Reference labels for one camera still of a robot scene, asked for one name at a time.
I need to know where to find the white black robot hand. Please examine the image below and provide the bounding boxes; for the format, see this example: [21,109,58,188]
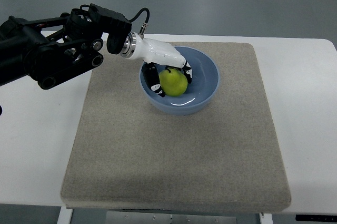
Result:
[120,32,192,97]

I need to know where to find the green pear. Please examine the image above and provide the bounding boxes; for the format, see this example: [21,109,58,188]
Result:
[159,67,188,97]

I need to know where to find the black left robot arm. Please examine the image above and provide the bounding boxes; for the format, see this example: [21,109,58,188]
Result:
[1,4,132,90]

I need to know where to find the blue ceramic bowl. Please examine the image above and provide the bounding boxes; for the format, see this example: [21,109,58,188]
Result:
[139,46,220,115]

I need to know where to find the grey felt mat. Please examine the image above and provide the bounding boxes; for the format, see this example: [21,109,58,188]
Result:
[61,42,291,213]

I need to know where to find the black table control panel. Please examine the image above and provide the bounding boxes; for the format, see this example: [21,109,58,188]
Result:
[295,215,337,222]

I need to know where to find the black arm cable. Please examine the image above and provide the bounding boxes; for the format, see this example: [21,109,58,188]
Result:
[128,7,151,36]

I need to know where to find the white table frame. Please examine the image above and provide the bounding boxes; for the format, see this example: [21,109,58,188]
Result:
[57,207,273,223]

